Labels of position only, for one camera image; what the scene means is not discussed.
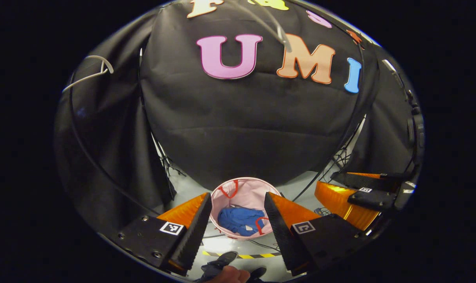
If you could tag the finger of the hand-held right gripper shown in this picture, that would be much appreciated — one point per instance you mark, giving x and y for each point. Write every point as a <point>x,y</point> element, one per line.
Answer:
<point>371,198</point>
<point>363,181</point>

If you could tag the black clothes rail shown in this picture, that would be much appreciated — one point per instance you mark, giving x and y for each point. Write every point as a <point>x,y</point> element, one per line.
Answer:
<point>77,137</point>

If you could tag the yellow black striped tape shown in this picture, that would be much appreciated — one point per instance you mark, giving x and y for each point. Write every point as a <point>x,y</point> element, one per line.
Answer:
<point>261,256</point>

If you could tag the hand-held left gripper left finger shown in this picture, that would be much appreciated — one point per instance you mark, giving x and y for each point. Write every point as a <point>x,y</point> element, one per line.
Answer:
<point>196,232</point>

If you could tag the white hanger with taped hook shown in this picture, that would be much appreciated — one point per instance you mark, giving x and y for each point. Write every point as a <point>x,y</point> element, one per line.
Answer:
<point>285,41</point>

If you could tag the black backdrop cloth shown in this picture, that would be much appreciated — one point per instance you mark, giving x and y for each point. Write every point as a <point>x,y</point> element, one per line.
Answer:
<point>241,129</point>

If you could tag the pink laundry hamper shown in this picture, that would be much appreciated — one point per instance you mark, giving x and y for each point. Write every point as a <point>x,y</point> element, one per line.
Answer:
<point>245,192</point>

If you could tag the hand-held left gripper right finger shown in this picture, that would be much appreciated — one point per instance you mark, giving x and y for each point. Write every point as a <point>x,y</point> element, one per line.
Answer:
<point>281,232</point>

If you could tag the white plastic hanger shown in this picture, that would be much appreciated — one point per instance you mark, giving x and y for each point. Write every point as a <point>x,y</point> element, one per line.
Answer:
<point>104,65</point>

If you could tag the person's black shoe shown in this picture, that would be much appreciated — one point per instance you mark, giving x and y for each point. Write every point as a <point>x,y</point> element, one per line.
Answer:
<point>226,259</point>
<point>258,273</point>

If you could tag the person's trouser leg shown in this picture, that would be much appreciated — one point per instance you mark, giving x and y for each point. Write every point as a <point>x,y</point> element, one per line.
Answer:
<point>208,273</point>

